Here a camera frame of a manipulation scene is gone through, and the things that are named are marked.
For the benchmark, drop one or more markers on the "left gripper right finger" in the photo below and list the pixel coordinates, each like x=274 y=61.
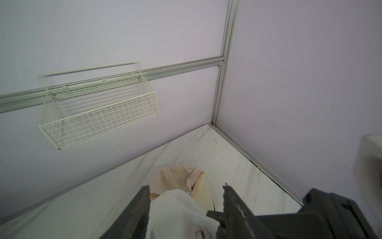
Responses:
x=237 y=221

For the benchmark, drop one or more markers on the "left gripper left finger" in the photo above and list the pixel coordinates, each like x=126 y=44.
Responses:
x=133 y=221

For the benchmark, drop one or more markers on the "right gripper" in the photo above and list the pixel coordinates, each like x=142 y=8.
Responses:
x=322 y=216

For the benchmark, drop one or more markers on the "white baseball cap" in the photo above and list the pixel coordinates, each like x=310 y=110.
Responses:
x=176 y=215

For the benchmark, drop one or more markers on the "cream Colorado baseball cap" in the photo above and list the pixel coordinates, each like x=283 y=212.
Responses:
x=190 y=180

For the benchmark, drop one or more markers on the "white wire wall basket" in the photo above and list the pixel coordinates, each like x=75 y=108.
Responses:
x=76 y=113

